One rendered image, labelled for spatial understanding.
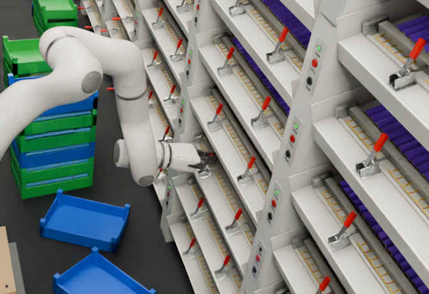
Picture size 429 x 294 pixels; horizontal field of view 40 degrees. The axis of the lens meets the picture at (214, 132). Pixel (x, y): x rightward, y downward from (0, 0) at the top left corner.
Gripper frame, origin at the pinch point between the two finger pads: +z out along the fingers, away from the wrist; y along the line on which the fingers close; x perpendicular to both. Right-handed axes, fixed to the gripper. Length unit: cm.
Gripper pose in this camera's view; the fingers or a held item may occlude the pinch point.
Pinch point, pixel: (210, 158)
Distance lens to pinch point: 194.6
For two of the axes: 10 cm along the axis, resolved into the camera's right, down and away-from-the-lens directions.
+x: 3.0, -8.1, -5.0
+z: 9.0, 0.7, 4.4
